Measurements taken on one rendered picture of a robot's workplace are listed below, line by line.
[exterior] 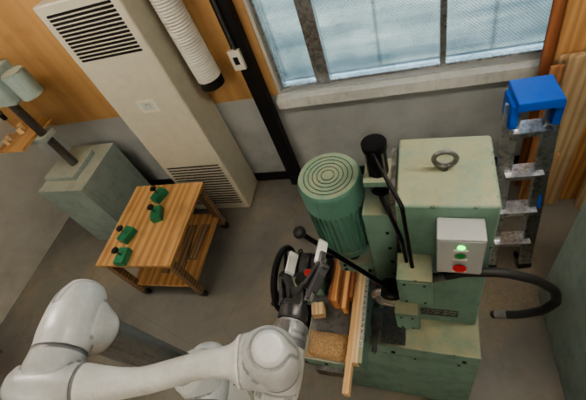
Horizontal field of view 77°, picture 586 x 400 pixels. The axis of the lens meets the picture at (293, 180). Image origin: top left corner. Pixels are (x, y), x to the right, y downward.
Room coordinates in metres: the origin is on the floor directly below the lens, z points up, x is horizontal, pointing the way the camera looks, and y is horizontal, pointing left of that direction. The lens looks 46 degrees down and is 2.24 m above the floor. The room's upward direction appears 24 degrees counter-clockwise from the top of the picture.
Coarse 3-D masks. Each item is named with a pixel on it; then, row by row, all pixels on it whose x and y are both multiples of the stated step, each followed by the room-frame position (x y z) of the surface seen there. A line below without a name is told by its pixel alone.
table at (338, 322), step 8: (328, 288) 0.67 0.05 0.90; (320, 296) 0.65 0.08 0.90; (328, 296) 0.64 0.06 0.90; (328, 304) 0.61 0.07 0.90; (328, 312) 0.58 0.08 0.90; (336, 312) 0.57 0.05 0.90; (312, 320) 0.58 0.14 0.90; (320, 320) 0.57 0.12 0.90; (328, 320) 0.55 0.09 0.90; (336, 320) 0.54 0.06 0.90; (344, 320) 0.53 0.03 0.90; (368, 320) 0.50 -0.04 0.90; (312, 328) 0.55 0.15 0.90; (320, 328) 0.54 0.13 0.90; (328, 328) 0.53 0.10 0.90; (336, 328) 0.52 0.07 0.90; (344, 328) 0.50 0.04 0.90; (368, 328) 0.48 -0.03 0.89; (368, 336) 0.46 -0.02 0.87; (368, 344) 0.44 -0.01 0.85; (312, 360) 0.45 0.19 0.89; (320, 360) 0.44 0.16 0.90; (328, 360) 0.43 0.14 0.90; (360, 368) 0.37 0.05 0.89
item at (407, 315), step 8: (400, 304) 0.43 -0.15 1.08; (408, 304) 0.42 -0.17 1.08; (416, 304) 0.41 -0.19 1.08; (400, 312) 0.41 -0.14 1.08; (408, 312) 0.40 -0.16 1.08; (416, 312) 0.39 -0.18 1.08; (400, 320) 0.41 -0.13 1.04; (408, 320) 0.39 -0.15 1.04; (416, 320) 0.38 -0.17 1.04; (408, 328) 0.40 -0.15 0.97; (416, 328) 0.38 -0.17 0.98
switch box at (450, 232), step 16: (448, 224) 0.40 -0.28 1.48; (464, 224) 0.39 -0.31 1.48; (480, 224) 0.37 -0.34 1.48; (448, 240) 0.37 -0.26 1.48; (464, 240) 0.35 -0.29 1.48; (480, 240) 0.34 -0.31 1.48; (448, 256) 0.37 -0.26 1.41; (480, 256) 0.33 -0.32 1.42; (464, 272) 0.35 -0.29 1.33; (480, 272) 0.33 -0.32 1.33
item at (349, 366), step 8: (352, 304) 0.55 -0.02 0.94; (352, 312) 0.53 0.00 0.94; (352, 320) 0.50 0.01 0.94; (352, 328) 0.48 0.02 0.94; (352, 336) 0.45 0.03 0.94; (352, 344) 0.43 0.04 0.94; (344, 368) 0.37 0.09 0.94; (352, 368) 0.37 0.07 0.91; (344, 376) 0.35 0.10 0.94; (344, 384) 0.33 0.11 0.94; (344, 392) 0.31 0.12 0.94
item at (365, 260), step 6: (366, 252) 0.65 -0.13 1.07; (360, 258) 0.64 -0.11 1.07; (366, 258) 0.63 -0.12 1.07; (372, 258) 0.62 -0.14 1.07; (342, 264) 0.65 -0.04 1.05; (360, 264) 0.62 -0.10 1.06; (366, 264) 0.61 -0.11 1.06; (372, 264) 0.60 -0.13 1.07; (348, 270) 0.65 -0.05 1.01; (354, 270) 0.64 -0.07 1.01; (366, 270) 0.61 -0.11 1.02
